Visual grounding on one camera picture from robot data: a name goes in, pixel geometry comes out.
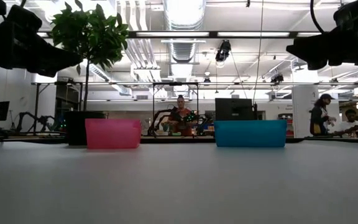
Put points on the red plastic bin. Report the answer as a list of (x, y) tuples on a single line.
[(113, 133)]

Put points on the person behind robot arms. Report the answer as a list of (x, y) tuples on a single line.
[(183, 115)]

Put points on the green leafy plant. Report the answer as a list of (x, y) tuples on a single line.
[(92, 34)]

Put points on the black ceiling camera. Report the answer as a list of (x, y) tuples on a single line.
[(277, 78)]

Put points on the silver air duct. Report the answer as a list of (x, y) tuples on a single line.
[(183, 15)]

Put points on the blue plastic bin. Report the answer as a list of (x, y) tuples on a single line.
[(250, 133)]

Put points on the background black robot arm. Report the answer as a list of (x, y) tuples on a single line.
[(42, 119), (202, 119), (154, 121)]

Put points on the white pillar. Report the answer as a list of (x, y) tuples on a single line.
[(304, 105)]

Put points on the black background frame stand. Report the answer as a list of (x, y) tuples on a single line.
[(176, 83)]

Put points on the ceiling light strip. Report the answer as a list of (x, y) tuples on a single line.
[(172, 34), (253, 34)]

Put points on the sitting person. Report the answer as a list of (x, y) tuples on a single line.
[(351, 126)]

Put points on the black hanging spotlight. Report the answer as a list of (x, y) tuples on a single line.
[(224, 49)]

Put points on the standing person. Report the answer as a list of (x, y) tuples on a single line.
[(317, 119)]

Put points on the black aluminium table frame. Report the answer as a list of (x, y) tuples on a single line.
[(172, 140)]

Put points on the black monitor screen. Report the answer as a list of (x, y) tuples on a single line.
[(235, 109)]

